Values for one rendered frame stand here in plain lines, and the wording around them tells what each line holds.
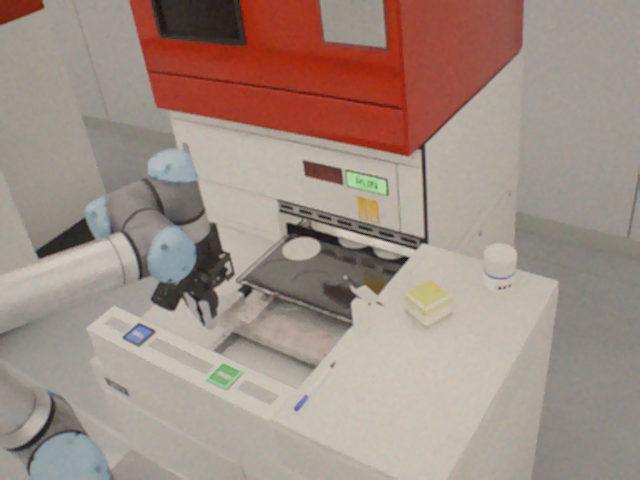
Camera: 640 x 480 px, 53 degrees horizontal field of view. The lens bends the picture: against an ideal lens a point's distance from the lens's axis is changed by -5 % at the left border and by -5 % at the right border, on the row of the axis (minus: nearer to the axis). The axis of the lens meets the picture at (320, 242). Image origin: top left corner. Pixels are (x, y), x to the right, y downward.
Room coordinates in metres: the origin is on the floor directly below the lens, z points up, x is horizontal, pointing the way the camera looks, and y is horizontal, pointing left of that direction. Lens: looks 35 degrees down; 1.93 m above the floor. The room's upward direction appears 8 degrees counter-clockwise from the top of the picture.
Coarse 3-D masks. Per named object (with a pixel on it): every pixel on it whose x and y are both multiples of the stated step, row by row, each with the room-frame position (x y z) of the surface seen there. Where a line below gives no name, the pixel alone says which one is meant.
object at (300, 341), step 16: (272, 320) 1.20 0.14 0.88; (288, 320) 1.19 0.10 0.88; (256, 336) 1.16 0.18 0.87; (272, 336) 1.14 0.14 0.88; (288, 336) 1.14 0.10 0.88; (304, 336) 1.13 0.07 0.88; (320, 336) 1.12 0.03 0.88; (288, 352) 1.10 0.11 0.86; (304, 352) 1.08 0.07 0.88; (320, 352) 1.07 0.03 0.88
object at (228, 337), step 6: (264, 294) 1.34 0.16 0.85; (264, 300) 1.31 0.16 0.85; (228, 330) 1.22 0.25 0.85; (222, 336) 1.20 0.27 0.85; (228, 336) 1.20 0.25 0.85; (234, 336) 1.21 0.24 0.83; (216, 342) 1.18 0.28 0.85; (222, 342) 1.18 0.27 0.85; (228, 342) 1.19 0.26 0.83; (210, 348) 1.16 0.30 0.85; (216, 348) 1.16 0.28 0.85; (222, 348) 1.18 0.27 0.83
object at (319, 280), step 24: (288, 240) 1.49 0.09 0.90; (336, 240) 1.46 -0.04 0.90; (264, 264) 1.40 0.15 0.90; (288, 264) 1.39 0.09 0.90; (312, 264) 1.37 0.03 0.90; (336, 264) 1.36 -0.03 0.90; (360, 264) 1.34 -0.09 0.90; (384, 264) 1.33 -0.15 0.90; (288, 288) 1.29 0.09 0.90; (312, 288) 1.27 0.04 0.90; (336, 288) 1.26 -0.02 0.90; (336, 312) 1.17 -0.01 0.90
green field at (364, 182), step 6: (348, 174) 1.43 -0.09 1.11; (354, 174) 1.42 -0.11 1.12; (348, 180) 1.43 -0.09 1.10; (354, 180) 1.42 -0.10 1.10; (360, 180) 1.41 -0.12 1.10; (366, 180) 1.40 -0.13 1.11; (372, 180) 1.39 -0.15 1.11; (378, 180) 1.38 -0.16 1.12; (384, 180) 1.37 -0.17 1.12; (354, 186) 1.42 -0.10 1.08; (360, 186) 1.41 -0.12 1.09; (366, 186) 1.40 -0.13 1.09; (372, 186) 1.39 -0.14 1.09; (378, 186) 1.38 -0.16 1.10; (384, 186) 1.37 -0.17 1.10; (378, 192) 1.38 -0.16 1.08; (384, 192) 1.37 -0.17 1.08
